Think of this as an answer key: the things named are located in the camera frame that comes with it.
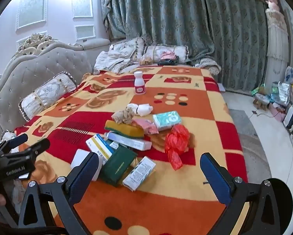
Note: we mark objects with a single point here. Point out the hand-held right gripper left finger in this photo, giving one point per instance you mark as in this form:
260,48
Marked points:
85,173

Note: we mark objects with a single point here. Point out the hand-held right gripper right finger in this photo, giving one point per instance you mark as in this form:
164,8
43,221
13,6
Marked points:
215,176

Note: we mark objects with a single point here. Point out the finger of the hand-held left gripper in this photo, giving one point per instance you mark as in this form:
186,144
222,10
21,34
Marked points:
16,140
36,147

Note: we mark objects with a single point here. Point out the dark green box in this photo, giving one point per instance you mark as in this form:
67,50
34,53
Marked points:
117,167

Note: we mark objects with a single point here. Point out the red plastic bag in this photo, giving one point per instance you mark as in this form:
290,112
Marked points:
177,142

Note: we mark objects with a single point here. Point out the white printed medicine box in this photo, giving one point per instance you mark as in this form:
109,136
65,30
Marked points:
139,173

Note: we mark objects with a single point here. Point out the black round bin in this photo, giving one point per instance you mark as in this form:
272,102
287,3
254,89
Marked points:
284,205

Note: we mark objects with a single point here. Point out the plain white box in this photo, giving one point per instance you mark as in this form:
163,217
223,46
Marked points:
79,159

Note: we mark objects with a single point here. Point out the blue yellow white medicine box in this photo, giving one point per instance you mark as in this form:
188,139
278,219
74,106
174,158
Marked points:
100,146

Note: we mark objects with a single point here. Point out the grey patterned rug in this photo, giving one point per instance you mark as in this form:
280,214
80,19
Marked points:
249,139

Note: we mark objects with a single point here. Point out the cream bolster pillow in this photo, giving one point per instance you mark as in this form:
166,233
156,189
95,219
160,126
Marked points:
46,95

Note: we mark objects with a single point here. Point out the long white box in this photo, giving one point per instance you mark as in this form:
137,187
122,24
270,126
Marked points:
134,143

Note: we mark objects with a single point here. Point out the yellow green sponge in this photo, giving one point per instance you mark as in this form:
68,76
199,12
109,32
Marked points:
126,129

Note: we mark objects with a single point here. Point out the red orange printed blanket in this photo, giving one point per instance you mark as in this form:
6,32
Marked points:
190,117

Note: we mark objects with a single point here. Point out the beige crumpled scrunchie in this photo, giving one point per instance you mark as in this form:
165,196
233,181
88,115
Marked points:
123,116

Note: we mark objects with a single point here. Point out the teal tissue pack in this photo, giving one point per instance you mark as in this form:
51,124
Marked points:
167,120

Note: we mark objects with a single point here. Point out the grey tufted headboard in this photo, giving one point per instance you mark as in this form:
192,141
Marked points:
38,66

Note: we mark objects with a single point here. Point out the pink packet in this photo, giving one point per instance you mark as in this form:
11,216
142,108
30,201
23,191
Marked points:
147,126

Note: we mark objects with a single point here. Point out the white crumpled tissue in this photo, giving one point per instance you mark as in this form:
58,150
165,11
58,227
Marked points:
144,109

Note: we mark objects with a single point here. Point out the pink bag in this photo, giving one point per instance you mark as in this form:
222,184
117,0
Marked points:
277,112

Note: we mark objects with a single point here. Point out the small wooden stool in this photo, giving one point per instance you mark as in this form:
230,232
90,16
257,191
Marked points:
261,100

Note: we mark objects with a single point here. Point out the white floor appliance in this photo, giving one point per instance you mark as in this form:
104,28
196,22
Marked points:
290,116

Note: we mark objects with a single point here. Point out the green plastic bag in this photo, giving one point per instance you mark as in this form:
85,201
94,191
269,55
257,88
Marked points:
257,89

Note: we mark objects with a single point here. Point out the white bottle pink label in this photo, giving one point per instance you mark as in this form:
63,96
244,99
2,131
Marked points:
139,84

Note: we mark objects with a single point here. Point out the silver foil bag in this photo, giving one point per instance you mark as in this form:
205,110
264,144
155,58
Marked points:
283,93

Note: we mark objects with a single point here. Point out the white crumpled duvet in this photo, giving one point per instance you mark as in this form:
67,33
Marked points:
107,62

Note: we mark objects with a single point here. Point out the beige folded quilt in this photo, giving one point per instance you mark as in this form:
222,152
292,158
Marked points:
207,64

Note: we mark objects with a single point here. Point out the white blue plastic bag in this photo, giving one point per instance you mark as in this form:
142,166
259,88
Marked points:
290,74

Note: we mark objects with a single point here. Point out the pink and dark clothes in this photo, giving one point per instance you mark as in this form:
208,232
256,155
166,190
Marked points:
168,57

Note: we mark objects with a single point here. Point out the cream floral pillow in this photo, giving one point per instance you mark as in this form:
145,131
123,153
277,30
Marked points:
124,49

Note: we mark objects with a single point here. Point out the cream fringed pillow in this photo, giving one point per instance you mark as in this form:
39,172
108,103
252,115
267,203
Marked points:
156,51

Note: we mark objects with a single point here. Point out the cream lace curtain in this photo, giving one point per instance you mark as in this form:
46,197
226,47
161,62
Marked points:
276,29

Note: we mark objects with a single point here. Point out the green patterned curtain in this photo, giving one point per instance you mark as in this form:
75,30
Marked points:
185,17

